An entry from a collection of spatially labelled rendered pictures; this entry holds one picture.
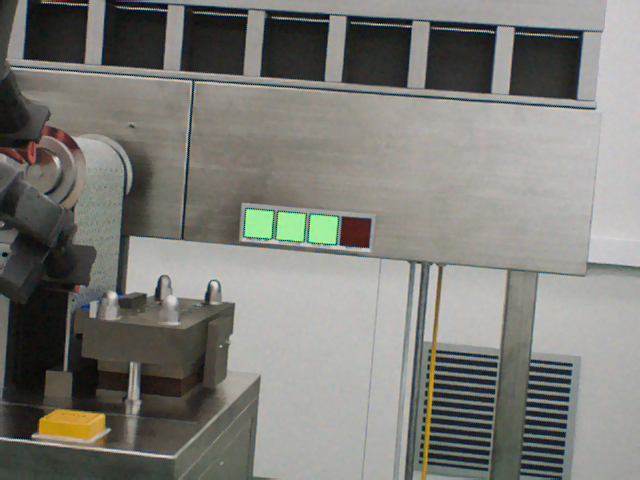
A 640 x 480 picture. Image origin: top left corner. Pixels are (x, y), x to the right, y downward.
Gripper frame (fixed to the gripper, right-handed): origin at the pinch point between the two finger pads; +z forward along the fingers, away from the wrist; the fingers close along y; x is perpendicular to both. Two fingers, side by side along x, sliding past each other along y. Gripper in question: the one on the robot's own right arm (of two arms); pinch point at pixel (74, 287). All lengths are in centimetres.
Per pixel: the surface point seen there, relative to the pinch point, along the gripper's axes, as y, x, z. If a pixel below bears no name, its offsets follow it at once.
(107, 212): 0.3, 17.0, 5.8
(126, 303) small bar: 5.5, 2.7, 11.3
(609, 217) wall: 121, 145, 220
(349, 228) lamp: 41, 25, 20
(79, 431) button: 12.1, -28.2, -17.3
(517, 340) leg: 74, 17, 44
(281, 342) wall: -3, 92, 251
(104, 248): 0.2, 11.5, 8.8
